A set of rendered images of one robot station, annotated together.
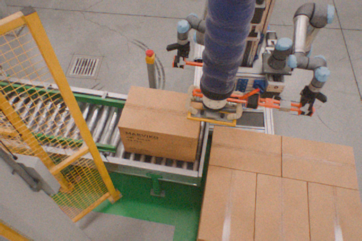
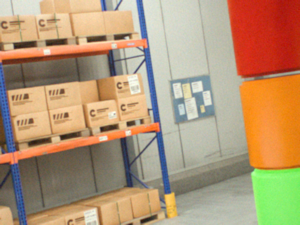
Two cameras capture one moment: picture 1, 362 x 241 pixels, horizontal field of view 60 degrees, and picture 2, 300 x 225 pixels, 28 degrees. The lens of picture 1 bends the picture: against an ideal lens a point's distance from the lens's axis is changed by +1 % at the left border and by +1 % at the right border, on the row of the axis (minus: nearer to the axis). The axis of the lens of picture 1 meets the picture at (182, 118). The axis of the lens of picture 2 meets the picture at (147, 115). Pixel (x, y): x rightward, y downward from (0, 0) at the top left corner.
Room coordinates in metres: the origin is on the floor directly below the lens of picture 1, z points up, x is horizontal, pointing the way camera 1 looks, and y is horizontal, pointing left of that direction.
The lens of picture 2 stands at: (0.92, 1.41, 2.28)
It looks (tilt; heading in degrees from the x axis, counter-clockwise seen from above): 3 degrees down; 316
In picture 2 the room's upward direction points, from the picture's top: 8 degrees counter-clockwise
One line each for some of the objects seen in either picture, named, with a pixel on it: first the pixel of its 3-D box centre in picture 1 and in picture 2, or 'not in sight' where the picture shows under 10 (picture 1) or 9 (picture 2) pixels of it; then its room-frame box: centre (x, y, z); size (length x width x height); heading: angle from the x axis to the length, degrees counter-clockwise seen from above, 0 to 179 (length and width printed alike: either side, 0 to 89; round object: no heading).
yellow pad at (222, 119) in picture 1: (211, 115); not in sight; (1.23, -0.21, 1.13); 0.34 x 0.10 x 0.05; 81
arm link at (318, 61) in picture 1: (316, 64); not in sight; (1.34, -0.80, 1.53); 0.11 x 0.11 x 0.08; 80
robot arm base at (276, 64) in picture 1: (278, 58); not in sight; (1.84, -0.76, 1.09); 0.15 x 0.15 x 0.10
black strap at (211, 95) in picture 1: (217, 84); not in sight; (1.33, -0.22, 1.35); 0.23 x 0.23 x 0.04
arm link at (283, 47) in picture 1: (283, 47); not in sight; (1.83, -0.77, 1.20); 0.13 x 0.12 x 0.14; 80
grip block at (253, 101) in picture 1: (251, 100); not in sight; (1.29, -0.47, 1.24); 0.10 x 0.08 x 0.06; 171
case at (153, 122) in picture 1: (163, 124); not in sight; (1.39, 0.15, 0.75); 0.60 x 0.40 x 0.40; 82
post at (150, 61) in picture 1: (153, 92); not in sight; (1.93, 0.29, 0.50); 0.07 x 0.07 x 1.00; 81
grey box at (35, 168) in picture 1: (27, 173); not in sight; (0.56, 0.67, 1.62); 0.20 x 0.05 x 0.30; 81
